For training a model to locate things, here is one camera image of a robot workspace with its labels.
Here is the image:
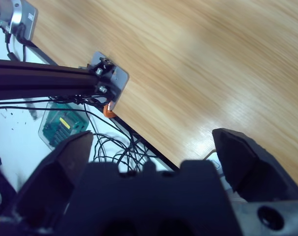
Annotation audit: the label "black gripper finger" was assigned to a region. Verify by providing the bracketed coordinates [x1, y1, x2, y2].
[212, 127, 298, 204]
[15, 131, 94, 229]

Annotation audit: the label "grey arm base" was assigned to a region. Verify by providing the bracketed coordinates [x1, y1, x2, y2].
[0, 0, 39, 42]

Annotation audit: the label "bystander in dark clothes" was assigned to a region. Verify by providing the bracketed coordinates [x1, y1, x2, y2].
[0, 168, 18, 223]

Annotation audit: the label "green circuit board case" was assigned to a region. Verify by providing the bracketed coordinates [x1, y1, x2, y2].
[37, 102, 91, 151]

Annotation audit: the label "white cable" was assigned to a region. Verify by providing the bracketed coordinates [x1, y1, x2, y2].
[204, 148, 223, 178]

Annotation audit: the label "black tangled cables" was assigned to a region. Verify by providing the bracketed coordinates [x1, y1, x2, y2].
[0, 94, 162, 173]

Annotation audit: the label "dark post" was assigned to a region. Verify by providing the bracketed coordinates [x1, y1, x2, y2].
[0, 58, 115, 102]

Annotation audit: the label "black base cable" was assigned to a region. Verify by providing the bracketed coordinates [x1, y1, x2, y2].
[2, 23, 40, 62]

